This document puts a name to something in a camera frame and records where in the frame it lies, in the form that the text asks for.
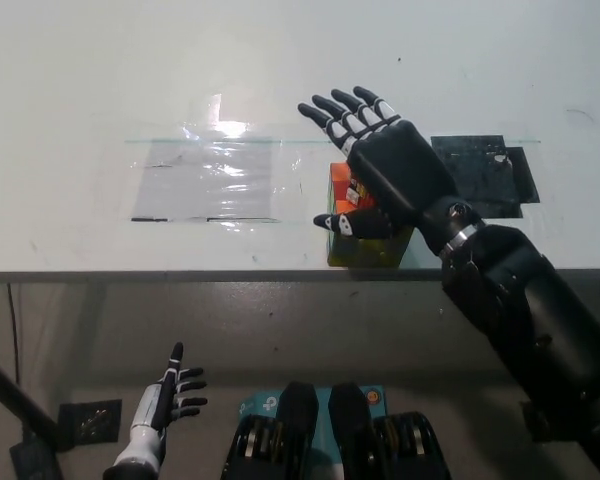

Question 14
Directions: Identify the robot left black white hand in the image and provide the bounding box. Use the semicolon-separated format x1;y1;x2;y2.
131;342;209;433

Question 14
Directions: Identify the clear plastic taped sheet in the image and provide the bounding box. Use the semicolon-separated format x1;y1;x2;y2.
124;93;305;230

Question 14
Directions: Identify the big orange red puzzle cube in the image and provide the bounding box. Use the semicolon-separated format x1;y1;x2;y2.
325;160;414;270

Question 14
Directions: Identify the thin black cable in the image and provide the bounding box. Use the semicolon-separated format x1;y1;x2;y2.
5;282;21;389

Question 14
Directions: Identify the teal cardboard router box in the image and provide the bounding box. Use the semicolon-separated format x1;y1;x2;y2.
237;385;386;427

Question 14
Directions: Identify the robot right black hand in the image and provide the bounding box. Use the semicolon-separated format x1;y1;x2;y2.
298;86;484;251

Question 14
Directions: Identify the robot left black body block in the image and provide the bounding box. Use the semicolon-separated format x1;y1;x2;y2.
220;381;320;480

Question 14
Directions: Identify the black slanted stand pole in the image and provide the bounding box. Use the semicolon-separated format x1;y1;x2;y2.
0;347;64;480

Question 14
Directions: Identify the black tape patch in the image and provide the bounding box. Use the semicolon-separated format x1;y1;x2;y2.
429;134;540;220

